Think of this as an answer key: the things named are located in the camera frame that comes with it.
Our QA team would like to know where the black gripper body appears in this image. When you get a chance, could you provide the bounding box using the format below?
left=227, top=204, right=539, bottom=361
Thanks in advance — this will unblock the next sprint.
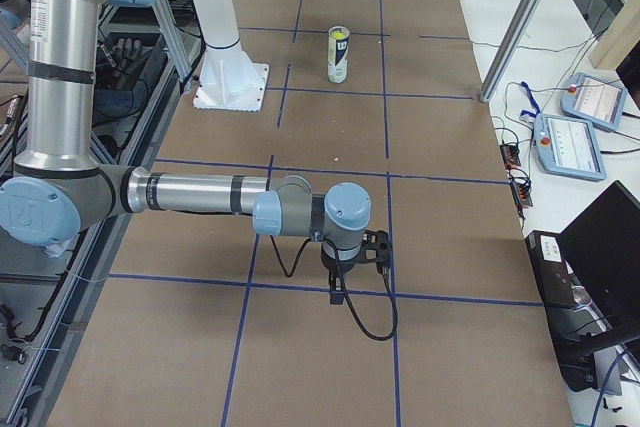
left=321, top=239, right=362, bottom=277

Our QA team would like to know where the clear tennis ball can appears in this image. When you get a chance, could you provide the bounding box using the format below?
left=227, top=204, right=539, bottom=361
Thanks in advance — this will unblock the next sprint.
left=328, top=26, right=350, bottom=83

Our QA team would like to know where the orange black connector module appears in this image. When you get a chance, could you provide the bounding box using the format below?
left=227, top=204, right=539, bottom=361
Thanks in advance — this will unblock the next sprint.
left=499, top=143, right=521, bottom=169

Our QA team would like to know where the black computer box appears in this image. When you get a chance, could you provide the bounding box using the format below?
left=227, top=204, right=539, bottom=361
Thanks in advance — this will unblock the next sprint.
left=525, top=230, right=625, bottom=396

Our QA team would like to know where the near teach pendant tablet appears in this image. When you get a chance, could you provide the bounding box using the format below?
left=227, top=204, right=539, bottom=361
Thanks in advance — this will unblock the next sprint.
left=533, top=113, right=607, bottom=182

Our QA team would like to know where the teach pendant tablet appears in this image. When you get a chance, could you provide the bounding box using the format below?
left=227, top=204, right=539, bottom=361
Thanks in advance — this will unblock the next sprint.
left=533, top=113, right=607, bottom=182
left=560, top=72, right=628, bottom=132

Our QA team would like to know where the black monitor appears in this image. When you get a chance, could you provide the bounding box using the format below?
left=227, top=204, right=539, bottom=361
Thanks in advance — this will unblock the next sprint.
left=555, top=180, right=639, bottom=364

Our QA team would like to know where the far teach pendant tablet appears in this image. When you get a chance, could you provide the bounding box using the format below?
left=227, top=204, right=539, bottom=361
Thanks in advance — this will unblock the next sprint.
left=560, top=72, right=628, bottom=132

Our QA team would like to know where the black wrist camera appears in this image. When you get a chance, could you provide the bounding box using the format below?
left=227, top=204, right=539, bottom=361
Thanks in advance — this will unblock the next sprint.
left=360, top=230, right=393, bottom=274

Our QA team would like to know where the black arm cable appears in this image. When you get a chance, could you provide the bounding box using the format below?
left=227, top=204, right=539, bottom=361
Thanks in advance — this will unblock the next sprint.
left=268, top=234, right=399, bottom=342

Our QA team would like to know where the white pillar with base plate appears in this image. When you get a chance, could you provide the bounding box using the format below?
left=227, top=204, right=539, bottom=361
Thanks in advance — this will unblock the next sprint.
left=194, top=0, right=269, bottom=112

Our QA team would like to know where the blue lanyard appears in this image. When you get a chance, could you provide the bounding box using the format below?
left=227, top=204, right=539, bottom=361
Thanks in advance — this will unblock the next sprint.
left=517, top=80, right=541, bottom=123

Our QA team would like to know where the aluminium frame post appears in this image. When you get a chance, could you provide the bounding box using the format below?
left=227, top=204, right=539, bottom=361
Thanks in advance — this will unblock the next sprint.
left=479, top=0, right=541, bottom=103

